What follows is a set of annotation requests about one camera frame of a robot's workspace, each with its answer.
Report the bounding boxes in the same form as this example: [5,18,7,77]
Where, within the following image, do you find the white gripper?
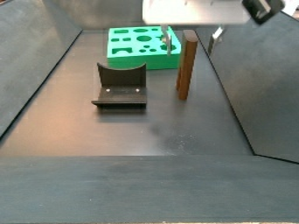
[143,0,250,56]

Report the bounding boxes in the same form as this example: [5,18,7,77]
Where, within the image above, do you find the brown square-circle object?
[177,30,199,100]

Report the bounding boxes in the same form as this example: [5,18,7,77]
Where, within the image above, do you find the green foam shape fixture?
[107,26,182,70]

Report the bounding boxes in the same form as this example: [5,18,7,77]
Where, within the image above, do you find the dark grey curved stand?
[91,63,147,108]

